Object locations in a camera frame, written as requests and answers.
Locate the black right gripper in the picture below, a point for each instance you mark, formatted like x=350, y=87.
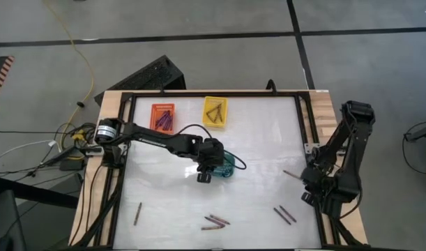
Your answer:
x=319, y=183

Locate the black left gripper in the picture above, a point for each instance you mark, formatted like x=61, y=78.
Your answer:
x=211, y=153

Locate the teal crayon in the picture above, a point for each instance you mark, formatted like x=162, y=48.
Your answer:
x=227, y=164
x=224, y=172
x=227, y=168

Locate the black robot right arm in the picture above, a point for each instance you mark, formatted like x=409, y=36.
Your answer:
x=355, y=139

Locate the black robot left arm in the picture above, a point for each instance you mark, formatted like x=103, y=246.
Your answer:
x=157, y=137

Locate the teal plastic bin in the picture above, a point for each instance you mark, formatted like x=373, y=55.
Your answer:
x=229, y=170

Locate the yellow plastic basket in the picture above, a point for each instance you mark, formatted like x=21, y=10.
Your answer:
x=207, y=101

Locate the orange plastic basket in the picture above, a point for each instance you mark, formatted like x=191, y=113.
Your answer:
x=162, y=106

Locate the black foam case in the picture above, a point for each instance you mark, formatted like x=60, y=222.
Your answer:
x=146, y=76

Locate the yellow plug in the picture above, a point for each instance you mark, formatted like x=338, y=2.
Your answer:
x=78, y=135

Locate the black power box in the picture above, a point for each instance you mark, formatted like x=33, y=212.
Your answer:
x=71, y=164

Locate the black floor beam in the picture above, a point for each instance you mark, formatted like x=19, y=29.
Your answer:
x=35, y=195

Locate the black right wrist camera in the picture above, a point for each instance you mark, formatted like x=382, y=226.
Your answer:
x=308, y=198

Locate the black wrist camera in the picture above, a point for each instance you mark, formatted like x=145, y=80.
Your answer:
x=204, y=178
x=308, y=198

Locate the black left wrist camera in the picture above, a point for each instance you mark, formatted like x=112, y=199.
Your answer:
x=204, y=178

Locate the grey metal bracket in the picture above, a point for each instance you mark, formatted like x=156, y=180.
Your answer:
x=308, y=148

